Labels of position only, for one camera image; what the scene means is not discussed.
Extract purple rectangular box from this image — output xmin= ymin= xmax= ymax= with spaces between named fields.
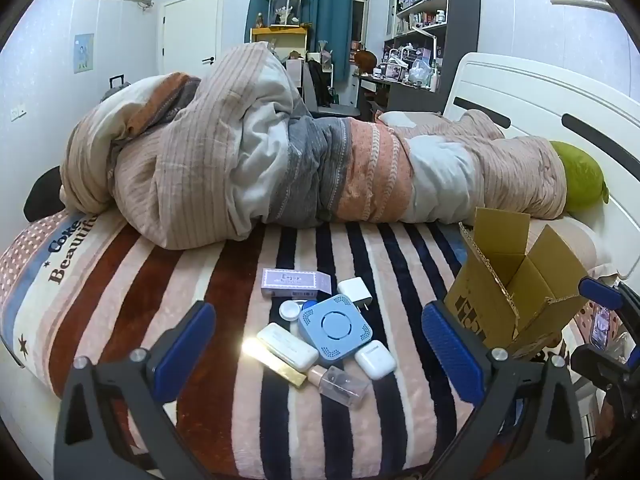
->
xmin=261 ymin=267 xmax=333 ymax=301

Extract wall poster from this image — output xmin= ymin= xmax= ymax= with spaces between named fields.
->
xmin=73 ymin=33 xmax=95 ymax=74

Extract green pillow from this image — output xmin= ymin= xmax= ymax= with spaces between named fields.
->
xmin=550 ymin=141 xmax=611 ymax=213

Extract yellow cabinet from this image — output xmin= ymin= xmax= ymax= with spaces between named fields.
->
xmin=250 ymin=26 xmax=307 ymax=61

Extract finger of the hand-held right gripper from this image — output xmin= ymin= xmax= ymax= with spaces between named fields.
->
xmin=571 ymin=344 xmax=640 ymax=391
xmin=578 ymin=276 xmax=640 ymax=321

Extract white oblong case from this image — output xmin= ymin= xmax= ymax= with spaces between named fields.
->
xmin=256 ymin=322 xmax=320 ymax=372

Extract black hanging clothes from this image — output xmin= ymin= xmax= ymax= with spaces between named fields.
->
xmin=305 ymin=59 xmax=332 ymax=107

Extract clear plastic bottle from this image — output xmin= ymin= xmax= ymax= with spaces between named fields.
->
xmin=317 ymin=366 xmax=372 ymax=411

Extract brown plush toy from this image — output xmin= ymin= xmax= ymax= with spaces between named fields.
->
xmin=354 ymin=50 xmax=379 ymax=77

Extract brown cardboard box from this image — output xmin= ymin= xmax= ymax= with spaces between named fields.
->
xmin=444 ymin=206 xmax=593 ymax=361

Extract window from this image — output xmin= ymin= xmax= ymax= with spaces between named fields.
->
xmin=351 ymin=0 xmax=401 ymax=51

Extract round white blue case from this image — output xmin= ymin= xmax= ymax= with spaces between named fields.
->
xmin=278 ymin=299 xmax=317 ymax=323

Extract cluttered desk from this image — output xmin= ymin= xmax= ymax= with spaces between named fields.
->
xmin=352 ymin=72 xmax=443 ymax=112

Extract white door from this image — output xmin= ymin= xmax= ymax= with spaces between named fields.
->
xmin=161 ymin=0 xmax=221 ymax=83

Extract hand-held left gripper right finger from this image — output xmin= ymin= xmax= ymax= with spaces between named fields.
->
xmin=421 ymin=301 xmax=587 ymax=480

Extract striped patchwork duvet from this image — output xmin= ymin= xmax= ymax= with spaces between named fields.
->
xmin=60 ymin=41 xmax=568 ymax=251

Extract striped fleece blanket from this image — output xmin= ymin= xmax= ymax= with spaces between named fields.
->
xmin=0 ymin=209 xmax=501 ymax=480

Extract white earbuds case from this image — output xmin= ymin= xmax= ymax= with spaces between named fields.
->
xmin=354 ymin=340 xmax=396 ymax=380

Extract gold capped bottle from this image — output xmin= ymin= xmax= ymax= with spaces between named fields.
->
xmin=242 ymin=338 xmax=331 ymax=389

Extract blue square device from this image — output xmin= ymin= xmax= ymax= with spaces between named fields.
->
xmin=298 ymin=294 xmax=375 ymax=366

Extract white charger plug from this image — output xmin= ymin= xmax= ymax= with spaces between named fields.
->
xmin=337 ymin=278 xmax=375 ymax=317

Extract white headboard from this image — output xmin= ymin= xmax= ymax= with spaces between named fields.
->
xmin=442 ymin=52 xmax=640 ymax=281

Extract dark shelving unit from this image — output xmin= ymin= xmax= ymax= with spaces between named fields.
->
xmin=382 ymin=0 xmax=481 ymax=111

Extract black suitcase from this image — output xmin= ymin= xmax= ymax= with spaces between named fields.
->
xmin=99 ymin=75 xmax=132 ymax=103

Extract black chair back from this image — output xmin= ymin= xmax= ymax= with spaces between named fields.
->
xmin=22 ymin=166 xmax=67 ymax=223

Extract beige pillow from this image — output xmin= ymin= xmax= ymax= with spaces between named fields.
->
xmin=530 ymin=217 xmax=613 ymax=281

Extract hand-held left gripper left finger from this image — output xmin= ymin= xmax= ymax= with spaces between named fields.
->
xmin=52 ymin=301 xmax=217 ymax=480

